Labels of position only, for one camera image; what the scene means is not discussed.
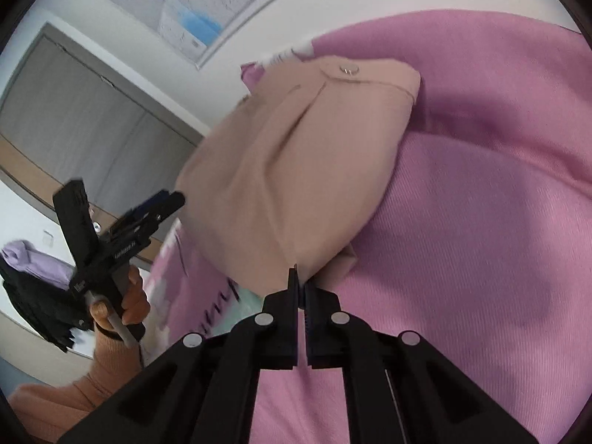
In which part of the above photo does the dusty pink coat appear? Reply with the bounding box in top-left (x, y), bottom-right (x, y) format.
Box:
top-left (176, 56), bottom-right (420, 296)

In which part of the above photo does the left forearm peach sleeve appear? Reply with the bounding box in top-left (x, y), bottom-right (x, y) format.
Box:
top-left (8, 326), bottom-right (142, 443)

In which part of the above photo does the person's left hand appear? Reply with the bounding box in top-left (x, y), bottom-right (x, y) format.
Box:
top-left (89, 265), bottom-right (151, 332)

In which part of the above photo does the lilac garment on chair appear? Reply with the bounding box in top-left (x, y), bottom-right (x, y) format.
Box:
top-left (1, 240), bottom-right (74, 291)

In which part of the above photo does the grey wardrobe door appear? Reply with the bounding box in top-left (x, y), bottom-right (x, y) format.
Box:
top-left (1, 24), bottom-right (203, 231)

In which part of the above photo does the pink daisy bed sheet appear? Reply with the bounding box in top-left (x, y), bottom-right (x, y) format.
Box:
top-left (138, 8), bottom-right (592, 444)

